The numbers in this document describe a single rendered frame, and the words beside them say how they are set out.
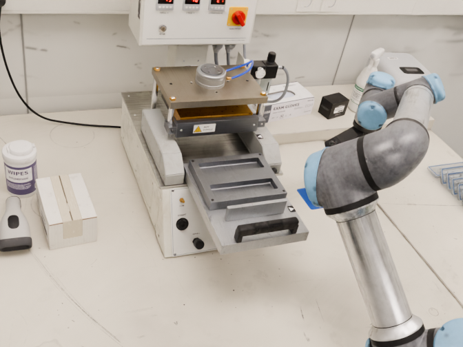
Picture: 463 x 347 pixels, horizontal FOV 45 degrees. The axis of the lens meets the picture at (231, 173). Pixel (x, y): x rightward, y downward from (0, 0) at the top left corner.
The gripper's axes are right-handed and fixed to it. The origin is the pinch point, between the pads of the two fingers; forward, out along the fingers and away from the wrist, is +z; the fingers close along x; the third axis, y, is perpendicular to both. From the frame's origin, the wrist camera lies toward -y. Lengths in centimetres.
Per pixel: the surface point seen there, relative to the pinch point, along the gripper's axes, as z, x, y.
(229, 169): -15.2, -7.2, -44.2
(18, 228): 2, 0, -95
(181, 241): 4, -12, -56
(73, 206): -1, 3, -81
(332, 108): -2.0, 34.1, 17.5
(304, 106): -1.2, 38.0, 8.1
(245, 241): -14, -31, -50
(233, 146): -10.3, 8.0, -35.5
